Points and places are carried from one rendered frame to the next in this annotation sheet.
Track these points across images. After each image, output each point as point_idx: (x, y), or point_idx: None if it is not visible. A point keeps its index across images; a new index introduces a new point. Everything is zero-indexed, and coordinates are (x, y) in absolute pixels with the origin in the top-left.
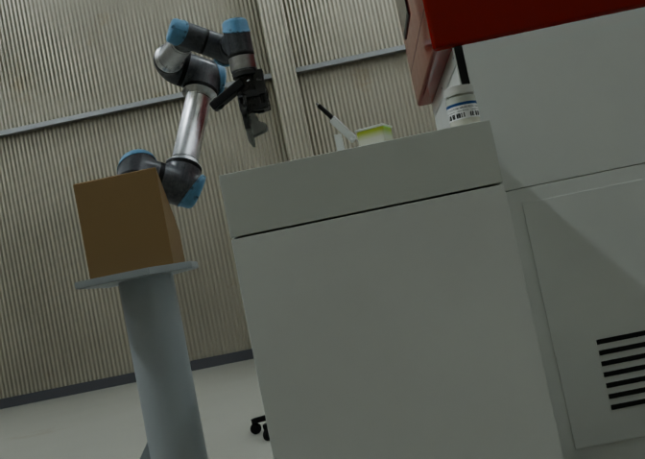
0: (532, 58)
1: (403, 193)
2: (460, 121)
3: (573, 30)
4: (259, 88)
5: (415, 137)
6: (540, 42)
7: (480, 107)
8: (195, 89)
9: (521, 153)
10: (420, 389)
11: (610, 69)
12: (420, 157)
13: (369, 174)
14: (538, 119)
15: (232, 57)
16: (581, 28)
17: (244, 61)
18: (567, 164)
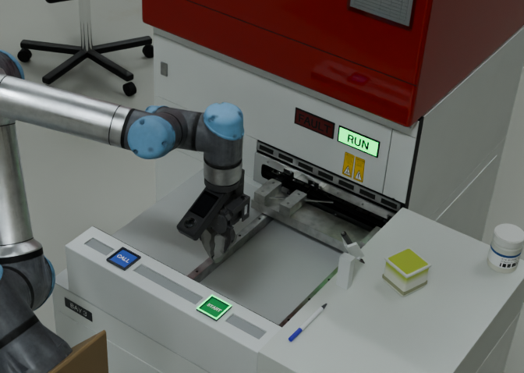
0: (451, 112)
1: (484, 357)
2: (512, 268)
3: (475, 76)
4: (238, 195)
5: (503, 307)
6: (459, 95)
7: (416, 172)
8: (6, 121)
9: (423, 203)
10: None
11: (478, 106)
12: (500, 321)
13: (476, 356)
14: (438, 168)
15: (228, 169)
16: (479, 73)
17: (240, 173)
18: (438, 199)
